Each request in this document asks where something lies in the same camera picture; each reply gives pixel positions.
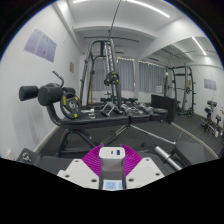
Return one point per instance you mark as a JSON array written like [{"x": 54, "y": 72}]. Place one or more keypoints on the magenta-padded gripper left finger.
[{"x": 78, "y": 171}]

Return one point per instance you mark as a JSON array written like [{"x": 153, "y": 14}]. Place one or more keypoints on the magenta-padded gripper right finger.
[{"x": 145, "y": 171}]

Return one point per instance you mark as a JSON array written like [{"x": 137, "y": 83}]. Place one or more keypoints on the small white charger block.
[{"x": 111, "y": 156}]

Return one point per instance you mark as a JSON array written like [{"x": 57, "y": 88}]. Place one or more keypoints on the silver barbell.
[{"x": 166, "y": 157}]

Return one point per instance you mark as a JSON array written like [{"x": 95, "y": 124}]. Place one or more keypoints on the wide black padded bench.
[{"x": 50, "y": 164}]

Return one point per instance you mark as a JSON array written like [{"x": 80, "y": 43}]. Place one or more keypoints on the black padded seat cushion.
[{"x": 190, "y": 151}]

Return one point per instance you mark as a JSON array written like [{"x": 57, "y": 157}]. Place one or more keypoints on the black bench with leg rollers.
[{"x": 96, "y": 120}]

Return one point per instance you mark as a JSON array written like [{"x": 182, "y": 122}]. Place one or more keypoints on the group of chrome dumbbells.
[{"x": 133, "y": 108}]

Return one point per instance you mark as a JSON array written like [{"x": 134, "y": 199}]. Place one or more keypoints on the black yellow weight plate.
[{"x": 70, "y": 106}]

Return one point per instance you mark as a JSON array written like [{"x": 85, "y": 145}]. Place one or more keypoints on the black box panel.
[{"x": 163, "y": 106}]

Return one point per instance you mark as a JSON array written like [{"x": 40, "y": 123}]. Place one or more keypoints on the white window sign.
[{"x": 159, "y": 89}]

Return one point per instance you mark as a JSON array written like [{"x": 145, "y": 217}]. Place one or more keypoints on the black power rack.
[{"x": 166, "y": 90}]

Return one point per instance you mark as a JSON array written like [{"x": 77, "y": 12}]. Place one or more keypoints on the black yellow exercise machine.
[{"x": 210, "y": 116}]

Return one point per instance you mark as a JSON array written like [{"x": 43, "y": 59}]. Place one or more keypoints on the grey window curtain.
[
  {"x": 151, "y": 77},
  {"x": 126, "y": 75}
]

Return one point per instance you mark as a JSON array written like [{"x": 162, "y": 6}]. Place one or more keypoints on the black weight plate on machine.
[{"x": 111, "y": 78}]

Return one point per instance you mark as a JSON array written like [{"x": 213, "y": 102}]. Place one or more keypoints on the long ceiling light strip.
[
  {"x": 148, "y": 7},
  {"x": 199, "y": 46}
]

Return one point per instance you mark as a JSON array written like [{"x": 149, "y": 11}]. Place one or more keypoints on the small brown wall notice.
[{"x": 71, "y": 67}]

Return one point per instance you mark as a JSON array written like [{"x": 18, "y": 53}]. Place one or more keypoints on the small purple wall poster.
[{"x": 210, "y": 84}]

